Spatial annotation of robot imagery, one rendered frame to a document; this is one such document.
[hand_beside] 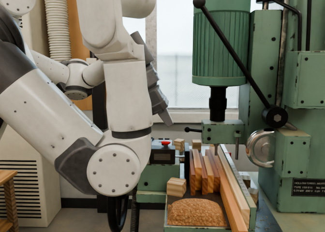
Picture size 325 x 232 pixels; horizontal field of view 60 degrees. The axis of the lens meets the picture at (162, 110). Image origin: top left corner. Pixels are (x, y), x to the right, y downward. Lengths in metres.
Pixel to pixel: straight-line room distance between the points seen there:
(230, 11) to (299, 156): 0.44
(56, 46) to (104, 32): 1.79
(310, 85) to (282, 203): 0.39
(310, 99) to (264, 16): 0.27
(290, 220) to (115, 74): 0.74
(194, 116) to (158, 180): 1.34
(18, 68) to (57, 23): 1.75
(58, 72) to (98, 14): 0.60
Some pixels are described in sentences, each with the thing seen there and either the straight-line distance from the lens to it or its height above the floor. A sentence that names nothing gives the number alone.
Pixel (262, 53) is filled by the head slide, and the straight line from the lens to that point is 0.90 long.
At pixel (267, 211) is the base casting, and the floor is 0.80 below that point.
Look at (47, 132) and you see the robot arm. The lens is 0.43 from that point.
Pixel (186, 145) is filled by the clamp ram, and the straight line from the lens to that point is 0.94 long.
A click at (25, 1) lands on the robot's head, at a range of 0.67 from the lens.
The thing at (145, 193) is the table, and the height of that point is 0.87.
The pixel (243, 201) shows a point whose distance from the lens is 0.73.
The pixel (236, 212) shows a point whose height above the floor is 0.94.
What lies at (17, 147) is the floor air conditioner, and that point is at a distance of 2.29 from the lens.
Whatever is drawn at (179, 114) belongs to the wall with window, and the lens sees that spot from 2.18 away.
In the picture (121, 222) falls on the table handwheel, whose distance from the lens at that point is 1.11.
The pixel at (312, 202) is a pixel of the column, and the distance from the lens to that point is 1.03.
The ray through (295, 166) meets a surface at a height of 0.99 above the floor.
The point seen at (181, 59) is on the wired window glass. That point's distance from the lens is 2.27.
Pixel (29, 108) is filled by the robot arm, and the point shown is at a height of 1.22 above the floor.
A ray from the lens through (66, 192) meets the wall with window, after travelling 2.63.
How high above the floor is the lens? 1.29
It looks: 11 degrees down
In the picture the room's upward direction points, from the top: straight up
